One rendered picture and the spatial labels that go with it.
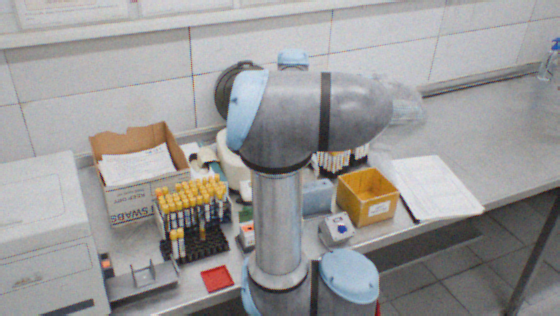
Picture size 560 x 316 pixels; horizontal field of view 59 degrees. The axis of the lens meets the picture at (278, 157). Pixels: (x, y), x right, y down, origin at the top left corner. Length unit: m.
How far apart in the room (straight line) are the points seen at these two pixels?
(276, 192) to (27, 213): 0.55
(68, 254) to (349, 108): 0.68
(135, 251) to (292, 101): 0.84
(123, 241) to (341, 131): 0.89
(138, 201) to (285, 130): 0.83
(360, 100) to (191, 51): 1.03
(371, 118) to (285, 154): 0.13
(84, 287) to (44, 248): 0.15
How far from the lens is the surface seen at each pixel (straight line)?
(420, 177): 1.68
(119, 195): 1.41
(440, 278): 2.63
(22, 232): 1.07
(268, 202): 0.78
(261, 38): 1.71
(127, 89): 1.64
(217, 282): 1.29
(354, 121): 0.67
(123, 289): 1.26
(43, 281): 1.15
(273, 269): 0.91
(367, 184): 1.56
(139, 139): 1.65
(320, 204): 1.46
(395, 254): 2.29
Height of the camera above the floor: 1.84
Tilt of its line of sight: 35 degrees down
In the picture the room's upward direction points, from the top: 2 degrees clockwise
